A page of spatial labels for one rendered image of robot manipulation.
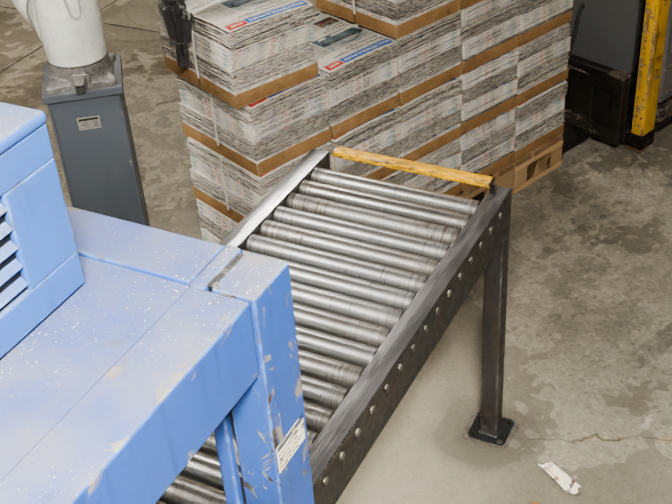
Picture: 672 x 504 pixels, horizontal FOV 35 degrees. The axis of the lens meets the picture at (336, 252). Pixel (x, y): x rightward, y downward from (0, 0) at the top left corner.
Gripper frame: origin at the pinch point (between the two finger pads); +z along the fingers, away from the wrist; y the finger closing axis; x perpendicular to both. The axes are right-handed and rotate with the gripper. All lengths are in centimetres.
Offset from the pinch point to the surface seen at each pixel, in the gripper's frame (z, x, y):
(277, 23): -7.8, -19.7, -18.8
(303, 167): 16, 1, -50
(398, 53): 17, -65, -19
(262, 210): 16, 20, -58
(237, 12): -10.4, -13.6, -9.3
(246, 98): 10.0, -6.8, -18.5
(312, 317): 16, 39, -98
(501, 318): 53, -23, -98
